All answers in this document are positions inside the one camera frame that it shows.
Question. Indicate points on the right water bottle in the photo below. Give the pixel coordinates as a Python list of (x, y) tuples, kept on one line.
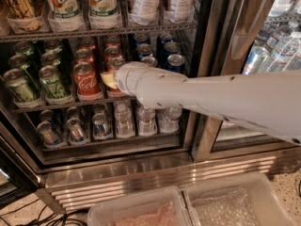
[(169, 120)]

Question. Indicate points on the front right Pepsi can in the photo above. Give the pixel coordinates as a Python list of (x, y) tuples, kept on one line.
[(175, 63)]

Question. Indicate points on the front left Pepsi can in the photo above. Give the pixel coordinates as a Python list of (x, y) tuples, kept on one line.
[(150, 60)]

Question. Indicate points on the middle water bottle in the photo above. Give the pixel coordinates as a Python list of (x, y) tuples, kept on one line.
[(146, 121)]

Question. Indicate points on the second row pepsi can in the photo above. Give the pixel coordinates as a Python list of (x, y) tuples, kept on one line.
[(170, 48), (143, 50)]

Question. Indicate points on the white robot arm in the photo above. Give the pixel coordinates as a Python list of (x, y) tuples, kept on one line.
[(269, 103)]

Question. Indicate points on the front middle Red Bull can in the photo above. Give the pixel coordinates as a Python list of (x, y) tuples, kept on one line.
[(77, 133)]

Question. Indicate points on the second row coca-cola can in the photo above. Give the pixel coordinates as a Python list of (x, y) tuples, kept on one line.
[(112, 52), (84, 55)]

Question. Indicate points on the front left green can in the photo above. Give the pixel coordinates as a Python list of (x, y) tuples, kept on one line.
[(21, 87)]

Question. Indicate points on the second row left Pepsi can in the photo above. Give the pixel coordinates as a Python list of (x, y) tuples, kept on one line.
[(143, 50)]

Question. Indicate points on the front right Red Bull can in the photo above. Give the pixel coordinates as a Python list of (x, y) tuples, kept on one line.
[(101, 127)]

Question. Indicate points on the right 7UP bottle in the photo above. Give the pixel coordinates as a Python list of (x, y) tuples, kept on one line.
[(102, 0)]

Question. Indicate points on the front left Red Bull can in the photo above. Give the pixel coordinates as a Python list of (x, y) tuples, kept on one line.
[(49, 135)]

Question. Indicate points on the right clear plastic bin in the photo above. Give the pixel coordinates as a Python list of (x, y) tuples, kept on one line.
[(236, 200)]

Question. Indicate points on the front right green can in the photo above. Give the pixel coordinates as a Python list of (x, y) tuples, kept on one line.
[(53, 83)]

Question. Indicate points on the second row right Coca-Cola can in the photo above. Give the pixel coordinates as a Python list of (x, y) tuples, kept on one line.
[(112, 52)]

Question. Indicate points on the second row right Pepsi can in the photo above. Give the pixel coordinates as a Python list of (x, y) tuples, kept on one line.
[(170, 48)]

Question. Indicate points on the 7up bottle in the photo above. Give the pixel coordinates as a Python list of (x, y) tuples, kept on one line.
[(102, 0), (64, 9)]

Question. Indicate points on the clear plastic bin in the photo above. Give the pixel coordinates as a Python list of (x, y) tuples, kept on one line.
[(236, 200), (158, 207)]

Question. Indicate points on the left clear plastic bin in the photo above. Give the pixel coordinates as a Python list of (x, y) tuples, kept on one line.
[(158, 207)]

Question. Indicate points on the glass fridge door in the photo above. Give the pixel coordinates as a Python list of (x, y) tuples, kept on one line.
[(231, 30)]

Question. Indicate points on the green can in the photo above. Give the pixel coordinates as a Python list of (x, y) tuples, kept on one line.
[(21, 87), (53, 83)]

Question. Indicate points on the water bottle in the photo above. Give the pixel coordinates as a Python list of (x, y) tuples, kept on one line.
[(146, 121), (169, 120), (124, 121)]

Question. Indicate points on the left 7UP bottle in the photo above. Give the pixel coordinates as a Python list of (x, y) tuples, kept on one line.
[(64, 9)]

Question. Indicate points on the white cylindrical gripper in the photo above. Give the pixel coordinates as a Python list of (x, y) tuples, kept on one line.
[(122, 77)]

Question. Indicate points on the red bull can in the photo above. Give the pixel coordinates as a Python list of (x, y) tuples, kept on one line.
[(49, 135), (77, 133), (101, 127)]

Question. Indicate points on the left water bottle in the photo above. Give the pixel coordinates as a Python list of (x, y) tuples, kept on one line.
[(124, 121)]

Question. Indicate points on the second row left Coca-Cola can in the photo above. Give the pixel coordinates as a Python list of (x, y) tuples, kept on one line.
[(84, 55)]

